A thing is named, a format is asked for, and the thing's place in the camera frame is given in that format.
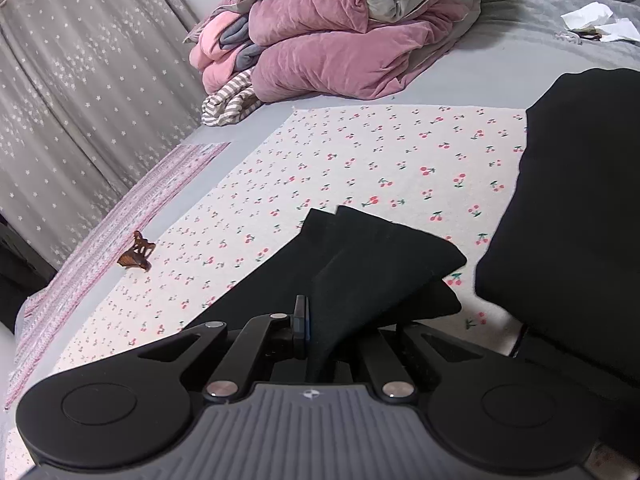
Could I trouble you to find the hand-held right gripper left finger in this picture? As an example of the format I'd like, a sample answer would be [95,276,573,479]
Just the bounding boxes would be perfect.
[137,295,314,404]

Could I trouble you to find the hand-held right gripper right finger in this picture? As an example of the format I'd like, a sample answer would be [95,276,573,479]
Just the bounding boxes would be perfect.
[350,324,487,404]

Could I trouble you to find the folded black pants pile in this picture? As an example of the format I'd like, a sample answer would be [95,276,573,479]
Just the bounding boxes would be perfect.
[474,67,640,413]

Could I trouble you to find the brown hair claw clip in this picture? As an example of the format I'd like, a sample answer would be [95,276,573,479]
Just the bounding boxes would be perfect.
[117,230,155,273]

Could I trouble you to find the cherry-print bed sheet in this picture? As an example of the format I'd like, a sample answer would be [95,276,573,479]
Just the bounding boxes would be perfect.
[0,105,530,480]

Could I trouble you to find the pink striped blanket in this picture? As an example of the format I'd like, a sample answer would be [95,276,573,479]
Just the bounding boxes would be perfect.
[4,142,232,412]

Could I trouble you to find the grey striped cloth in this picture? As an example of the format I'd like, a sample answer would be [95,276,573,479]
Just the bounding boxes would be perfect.
[201,70,263,127]

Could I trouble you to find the light pink fleece garment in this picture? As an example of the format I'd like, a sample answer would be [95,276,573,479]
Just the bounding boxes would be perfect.
[184,10,266,95]

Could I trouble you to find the grey bed sheet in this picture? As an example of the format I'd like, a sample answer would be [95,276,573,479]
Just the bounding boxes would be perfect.
[12,0,640,341]

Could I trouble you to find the pink and grey quilt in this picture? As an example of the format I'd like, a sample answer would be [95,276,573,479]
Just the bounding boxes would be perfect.
[227,0,483,106]

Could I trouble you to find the grey star-print curtain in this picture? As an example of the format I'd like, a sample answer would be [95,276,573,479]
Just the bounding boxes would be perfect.
[0,0,211,273]

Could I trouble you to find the crumpled white tissue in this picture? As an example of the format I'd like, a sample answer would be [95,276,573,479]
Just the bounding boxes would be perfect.
[560,1,640,44]

